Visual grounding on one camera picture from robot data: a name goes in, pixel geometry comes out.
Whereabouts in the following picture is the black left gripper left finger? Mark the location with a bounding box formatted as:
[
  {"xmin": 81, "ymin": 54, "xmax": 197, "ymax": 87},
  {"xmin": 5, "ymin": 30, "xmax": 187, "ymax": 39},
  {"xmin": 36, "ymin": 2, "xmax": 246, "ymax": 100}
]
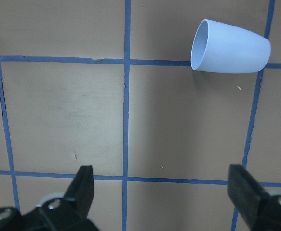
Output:
[{"xmin": 0, "ymin": 165, "xmax": 99, "ymax": 231}]

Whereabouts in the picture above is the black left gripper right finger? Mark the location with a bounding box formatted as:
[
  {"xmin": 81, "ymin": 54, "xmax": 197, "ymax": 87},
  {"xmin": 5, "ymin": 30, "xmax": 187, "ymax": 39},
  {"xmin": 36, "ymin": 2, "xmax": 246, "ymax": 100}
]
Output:
[{"xmin": 227, "ymin": 164, "xmax": 281, "ymax": 231}]

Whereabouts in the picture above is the light blue plastic cup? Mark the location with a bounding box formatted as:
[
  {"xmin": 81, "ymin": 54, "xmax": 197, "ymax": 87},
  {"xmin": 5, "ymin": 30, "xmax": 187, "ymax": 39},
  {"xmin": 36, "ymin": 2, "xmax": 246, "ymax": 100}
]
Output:
[{"xmin": 190, "ymin": 19, "xmax": 271, "ymax": 74}]

